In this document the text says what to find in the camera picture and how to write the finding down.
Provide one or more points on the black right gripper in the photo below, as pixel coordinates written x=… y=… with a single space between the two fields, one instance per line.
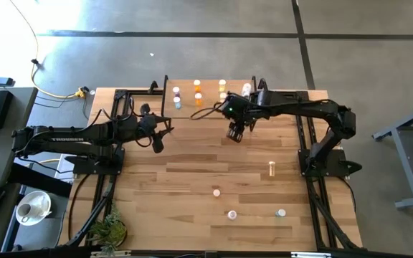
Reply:
x=240 y=107

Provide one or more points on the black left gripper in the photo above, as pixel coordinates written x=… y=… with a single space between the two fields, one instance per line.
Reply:
x=145 y=125

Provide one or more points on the light blue pill bottle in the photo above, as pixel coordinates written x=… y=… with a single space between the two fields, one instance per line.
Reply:
x=177 y=103

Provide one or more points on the small clear bottle white cap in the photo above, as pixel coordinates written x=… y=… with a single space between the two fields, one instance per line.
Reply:
x=176 y=90

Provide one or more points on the pale yellow bottle white pills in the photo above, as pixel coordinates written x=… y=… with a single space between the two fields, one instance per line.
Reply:
x=223 y=96

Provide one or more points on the orange pill bottle white cap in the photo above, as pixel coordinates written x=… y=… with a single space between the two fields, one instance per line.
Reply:
x=216 y=192
x=196 y=85
x=198 y=99

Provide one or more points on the white plastic bottle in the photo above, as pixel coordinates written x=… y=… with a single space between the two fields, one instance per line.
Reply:
x=246 y=89

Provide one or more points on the yellow pill bottle white cap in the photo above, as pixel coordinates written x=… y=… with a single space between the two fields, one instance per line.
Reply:
x=222 y=85

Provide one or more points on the clear jar green label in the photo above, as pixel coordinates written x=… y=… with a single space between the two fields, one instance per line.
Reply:
x=232 y=214

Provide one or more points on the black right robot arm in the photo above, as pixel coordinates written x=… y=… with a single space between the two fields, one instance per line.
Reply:
x=299 y=107

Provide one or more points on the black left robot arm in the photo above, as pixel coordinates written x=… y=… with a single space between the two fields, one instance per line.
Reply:
x=66 y=139

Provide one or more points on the wooden shelf black metal legs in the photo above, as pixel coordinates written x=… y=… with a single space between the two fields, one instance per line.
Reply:
x=210 y=113

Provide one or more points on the pale yellow pill bottle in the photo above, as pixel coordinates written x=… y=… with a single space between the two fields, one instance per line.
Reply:
x=271 y=168

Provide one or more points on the white paper sheet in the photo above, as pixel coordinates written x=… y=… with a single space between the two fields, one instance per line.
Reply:
x=63 y=170

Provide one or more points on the green potted plant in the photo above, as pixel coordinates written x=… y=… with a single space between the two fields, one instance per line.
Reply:
x=109 y=231

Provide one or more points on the white cup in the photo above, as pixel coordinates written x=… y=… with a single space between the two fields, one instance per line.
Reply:
x=24 y=209

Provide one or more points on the grey metal stand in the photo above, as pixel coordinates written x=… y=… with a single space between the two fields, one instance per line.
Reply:
x=405 y=161

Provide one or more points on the black aluminium table frame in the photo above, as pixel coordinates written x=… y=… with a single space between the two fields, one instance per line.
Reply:
x=138 y=92

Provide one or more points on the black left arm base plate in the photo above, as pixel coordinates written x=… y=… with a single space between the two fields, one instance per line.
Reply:
x=95 y=169

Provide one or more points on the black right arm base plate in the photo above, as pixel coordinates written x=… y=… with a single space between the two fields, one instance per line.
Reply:
x=335 y=165

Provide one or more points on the silver metal bracket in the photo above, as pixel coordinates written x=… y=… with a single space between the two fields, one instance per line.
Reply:
x=111 y=253
x=310 y=255

